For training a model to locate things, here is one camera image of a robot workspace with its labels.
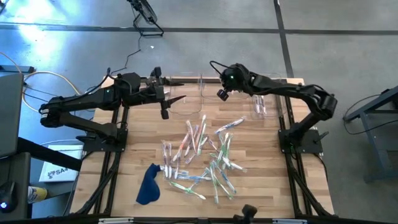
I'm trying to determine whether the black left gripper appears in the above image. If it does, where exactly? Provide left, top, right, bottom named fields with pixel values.
left=146, top=76, right=187, bottom=110

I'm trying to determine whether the clear plastic bin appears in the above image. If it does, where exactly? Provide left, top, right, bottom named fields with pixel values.
left=248, top=72, right=284, bottom=121
left=169, top=75, right=203, bottom=115
left=201, top=73, right=251, bottom=102

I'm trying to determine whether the black floor fan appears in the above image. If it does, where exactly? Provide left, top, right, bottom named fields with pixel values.
left=126, top=0, right=165, bottom=38

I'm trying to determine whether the dark blue cloth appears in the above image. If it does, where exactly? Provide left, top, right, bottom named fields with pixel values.
left=135, top=162, right=163, bottom=206

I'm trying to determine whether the white printed box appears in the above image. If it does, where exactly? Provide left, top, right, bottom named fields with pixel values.
left=38, top=144, right=85, bottom=184

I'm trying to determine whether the black desk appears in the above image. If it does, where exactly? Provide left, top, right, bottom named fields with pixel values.
left=0, top=136, right=84, bottom=220

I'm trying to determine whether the grey laptop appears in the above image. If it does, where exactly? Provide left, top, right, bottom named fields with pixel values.
left=0, top=72, right=25, bottom=159

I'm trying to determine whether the yellow white can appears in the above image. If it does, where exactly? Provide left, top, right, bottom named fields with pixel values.
left=27, top=185, right=49, bottom=205

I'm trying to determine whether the black computer mouse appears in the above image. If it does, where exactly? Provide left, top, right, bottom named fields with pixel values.
left=0, top=181, right=19, bottom=215

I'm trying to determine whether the black fan cable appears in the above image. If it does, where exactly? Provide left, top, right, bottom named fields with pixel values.
left=109, top=34, right=143, bottom=76

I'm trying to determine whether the yellow floor cable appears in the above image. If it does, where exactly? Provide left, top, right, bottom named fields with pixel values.
left=0, top=50, right=82, bottom=113

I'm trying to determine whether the grey metal desk frame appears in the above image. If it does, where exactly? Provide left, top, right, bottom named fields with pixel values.
left=343, top=84, right=398, bottom=184

